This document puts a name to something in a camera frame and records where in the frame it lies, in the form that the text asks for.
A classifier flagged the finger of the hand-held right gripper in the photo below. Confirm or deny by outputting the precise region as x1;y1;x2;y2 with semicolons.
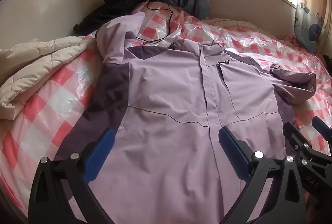
312;117;332;138
283;122;312;159

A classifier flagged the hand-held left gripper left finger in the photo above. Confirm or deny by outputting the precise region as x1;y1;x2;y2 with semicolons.
28;128;116;224

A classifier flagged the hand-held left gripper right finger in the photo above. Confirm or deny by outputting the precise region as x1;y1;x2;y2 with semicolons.
218;125;306;224

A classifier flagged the lilac and purple jacket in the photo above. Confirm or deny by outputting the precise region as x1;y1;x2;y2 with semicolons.
53;11;317;224

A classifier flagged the bed with pink checked cover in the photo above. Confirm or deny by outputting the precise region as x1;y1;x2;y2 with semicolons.
0;1;332;214

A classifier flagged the pink star print curtain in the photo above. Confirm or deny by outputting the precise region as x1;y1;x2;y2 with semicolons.
294;0;332;53

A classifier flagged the beige quilt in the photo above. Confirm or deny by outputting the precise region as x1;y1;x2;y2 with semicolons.
0;35;90;121

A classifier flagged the black coat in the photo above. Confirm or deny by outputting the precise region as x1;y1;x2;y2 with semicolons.
73;0;162;35

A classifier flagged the black charging cable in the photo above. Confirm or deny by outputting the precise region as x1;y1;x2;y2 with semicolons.
136;0;174;45

